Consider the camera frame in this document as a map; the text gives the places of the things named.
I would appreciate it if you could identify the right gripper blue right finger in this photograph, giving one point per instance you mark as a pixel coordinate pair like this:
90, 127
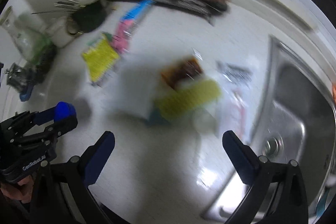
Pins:
244, 160

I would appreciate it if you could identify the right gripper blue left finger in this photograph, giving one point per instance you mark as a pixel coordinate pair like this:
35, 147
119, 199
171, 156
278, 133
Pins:
96, 156

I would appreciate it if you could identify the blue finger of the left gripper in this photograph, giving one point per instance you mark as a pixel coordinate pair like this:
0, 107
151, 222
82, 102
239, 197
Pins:
63, 126
45, 116

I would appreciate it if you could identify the blue bottle cap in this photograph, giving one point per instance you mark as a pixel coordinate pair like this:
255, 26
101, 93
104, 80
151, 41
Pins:
63, 111

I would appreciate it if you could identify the white paper towel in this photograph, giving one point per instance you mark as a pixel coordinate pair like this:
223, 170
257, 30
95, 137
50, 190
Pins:
136, 85

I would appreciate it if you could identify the yellow green snack packet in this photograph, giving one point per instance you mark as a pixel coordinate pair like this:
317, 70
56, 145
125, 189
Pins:
99, 57

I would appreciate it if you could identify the white printed sachet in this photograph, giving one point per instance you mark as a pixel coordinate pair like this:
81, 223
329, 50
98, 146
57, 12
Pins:
233, 106

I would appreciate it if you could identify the yellow scrub brush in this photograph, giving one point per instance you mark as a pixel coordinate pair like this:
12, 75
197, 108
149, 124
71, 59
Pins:
178, 103

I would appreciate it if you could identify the brown sauce packet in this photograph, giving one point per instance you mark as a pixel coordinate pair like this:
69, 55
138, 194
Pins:
187, 68

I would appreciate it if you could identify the pink blue plastic wrapper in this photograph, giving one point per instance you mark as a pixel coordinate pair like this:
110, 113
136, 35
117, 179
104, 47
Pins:
128, 24

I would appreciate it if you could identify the white plastic spoon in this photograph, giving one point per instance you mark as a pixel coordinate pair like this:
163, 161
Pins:
205, 129

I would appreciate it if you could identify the person's left hand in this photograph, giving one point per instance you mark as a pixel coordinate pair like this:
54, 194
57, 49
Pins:
22, 191

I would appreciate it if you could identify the steel wool scrubber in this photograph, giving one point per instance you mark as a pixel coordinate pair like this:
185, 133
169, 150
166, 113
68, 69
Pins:
45, 63

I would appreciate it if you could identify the small steel teapot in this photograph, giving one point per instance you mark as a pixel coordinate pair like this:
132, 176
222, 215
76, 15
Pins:
18, 78

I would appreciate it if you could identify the stainless steel sink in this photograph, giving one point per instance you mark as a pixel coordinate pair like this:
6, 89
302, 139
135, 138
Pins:
296, 121

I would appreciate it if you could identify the glass carafe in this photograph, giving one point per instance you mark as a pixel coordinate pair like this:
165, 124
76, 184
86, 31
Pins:
31, 44

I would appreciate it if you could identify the white lidded jar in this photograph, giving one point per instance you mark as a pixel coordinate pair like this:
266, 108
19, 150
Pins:
62, 31

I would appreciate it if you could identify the dark green mug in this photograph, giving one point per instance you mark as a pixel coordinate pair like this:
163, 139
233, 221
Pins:
90, 17

